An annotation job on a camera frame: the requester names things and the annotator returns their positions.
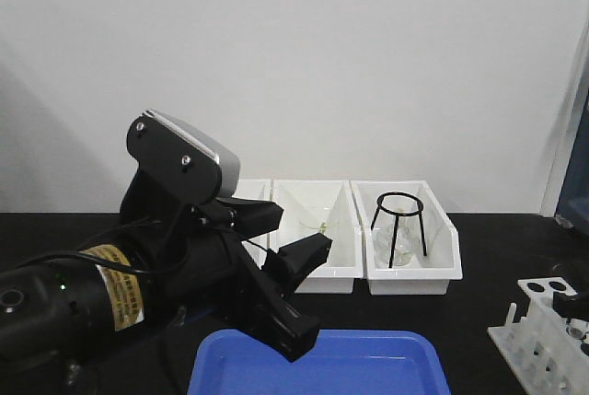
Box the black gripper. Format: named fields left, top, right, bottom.
left=120, top=171, right=332, bottom=361

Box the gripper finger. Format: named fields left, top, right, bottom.
left=552, top=292, right=589, bottom=321

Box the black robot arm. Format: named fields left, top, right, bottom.
left=1, top=171, right=332, bottom=365

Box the white test tube rack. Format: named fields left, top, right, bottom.
left=488, top=277, right=588, bottom=394

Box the glass beaker in middle bin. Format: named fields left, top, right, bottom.
left=297, top=206, right=340, bottom=235

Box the left white storage bin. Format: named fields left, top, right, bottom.
left=234, top=179, right=271, bottom=267

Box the white storage bin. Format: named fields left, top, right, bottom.
left=351, top=180, right=463, bottom=296
left=234, top=179, right=271, bottom=267
left=269, top=180, right=364, bottom=294

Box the middle white storage bin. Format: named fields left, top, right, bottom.
left=269, top=180, right=364, bottom=294

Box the blue plastic tray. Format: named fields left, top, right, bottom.
left=188, top=330, right=450, bottom=394

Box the glass flask in right bin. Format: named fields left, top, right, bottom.
left=374, top=224, right=417, bottom=269

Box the right white storage bin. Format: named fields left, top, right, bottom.
left=351, top=180, right=463, bottom=296

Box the black metal tripod stand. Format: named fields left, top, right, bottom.
left=370, top=191, right=428, bottom=260

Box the black power cable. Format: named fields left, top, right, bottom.
left=8, top=217, right=185, bottom=279

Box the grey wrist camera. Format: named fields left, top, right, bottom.
left=126, top=109, right=240, bottom=204

